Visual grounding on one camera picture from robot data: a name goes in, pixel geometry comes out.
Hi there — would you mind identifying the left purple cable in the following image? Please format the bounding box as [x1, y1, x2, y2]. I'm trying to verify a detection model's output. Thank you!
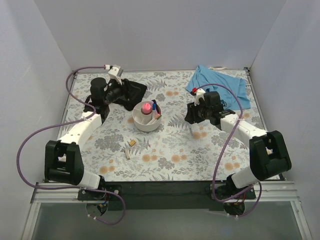
[16, 64, 126, 225]

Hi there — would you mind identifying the floral patterned table mat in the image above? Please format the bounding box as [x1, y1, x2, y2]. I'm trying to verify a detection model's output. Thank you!
[81, 71, 250, 182]

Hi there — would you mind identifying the blue cloth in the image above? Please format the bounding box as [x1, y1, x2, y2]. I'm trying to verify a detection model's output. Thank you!
[185, 65, 251, 111]

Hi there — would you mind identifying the gold binder clip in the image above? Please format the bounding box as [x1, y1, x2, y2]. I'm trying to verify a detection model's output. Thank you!
[128, 139, 136, 147]

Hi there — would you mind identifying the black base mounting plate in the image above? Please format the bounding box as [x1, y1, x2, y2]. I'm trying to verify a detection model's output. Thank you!
[77, 180, 245, 211]

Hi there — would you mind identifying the aluminium frame rail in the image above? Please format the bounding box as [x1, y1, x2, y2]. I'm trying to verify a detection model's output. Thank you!
[30, 181, 300, 204]

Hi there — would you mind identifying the small beige eraser stick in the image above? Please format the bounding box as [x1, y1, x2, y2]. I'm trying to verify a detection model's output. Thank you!
[124, 148, 131, 160]

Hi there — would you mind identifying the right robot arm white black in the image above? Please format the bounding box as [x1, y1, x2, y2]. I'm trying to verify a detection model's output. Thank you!
[185, 88, 292, 203]

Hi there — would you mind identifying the orange capped white marker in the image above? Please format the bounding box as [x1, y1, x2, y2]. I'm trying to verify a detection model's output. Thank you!
[147, 118, 158, 125]

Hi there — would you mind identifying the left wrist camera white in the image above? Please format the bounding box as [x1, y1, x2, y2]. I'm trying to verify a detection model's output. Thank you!
[104, 64, 123, 85]

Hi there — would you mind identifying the white round divided organizer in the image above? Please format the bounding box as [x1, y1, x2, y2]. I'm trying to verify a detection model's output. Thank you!
[132, 100, 162, 133]

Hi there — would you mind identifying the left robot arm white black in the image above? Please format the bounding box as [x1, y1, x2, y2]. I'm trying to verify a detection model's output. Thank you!
[44, 77, 147, 200]

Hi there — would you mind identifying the purple highlighter pink cap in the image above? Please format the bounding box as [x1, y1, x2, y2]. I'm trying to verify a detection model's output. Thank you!
[153, 112, 161, 119]

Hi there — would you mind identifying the black folded cloth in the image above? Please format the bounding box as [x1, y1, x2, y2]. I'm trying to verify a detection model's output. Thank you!
[85, 77, 147, 114]

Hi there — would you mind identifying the pink capped small bottle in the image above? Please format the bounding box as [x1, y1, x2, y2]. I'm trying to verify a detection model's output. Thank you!
[141, 102, 153, 116]

